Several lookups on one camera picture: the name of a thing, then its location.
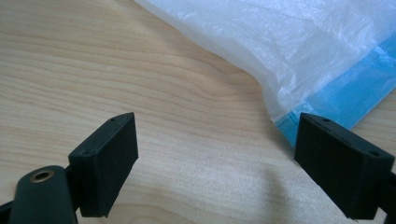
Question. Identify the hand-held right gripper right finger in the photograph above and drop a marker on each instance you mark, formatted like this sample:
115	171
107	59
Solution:
339	165

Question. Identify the white blue-edged plastic trash bag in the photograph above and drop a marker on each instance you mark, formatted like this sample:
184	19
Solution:
264	37

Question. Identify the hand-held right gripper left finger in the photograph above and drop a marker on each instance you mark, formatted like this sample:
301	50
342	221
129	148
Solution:
102	168

